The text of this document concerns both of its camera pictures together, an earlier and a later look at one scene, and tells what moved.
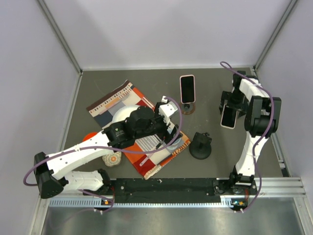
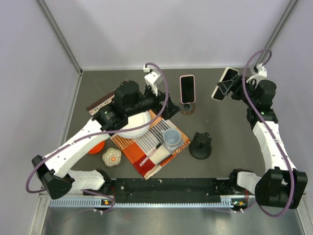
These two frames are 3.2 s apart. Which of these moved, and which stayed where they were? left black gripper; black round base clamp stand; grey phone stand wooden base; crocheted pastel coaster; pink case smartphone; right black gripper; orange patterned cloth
Moved: left black gripper; right black gripper
Stayed: grey phone stand wooden base; black round base clamp stand; pink case smartphone; orange patterned cloth; crocheted pastel coaster
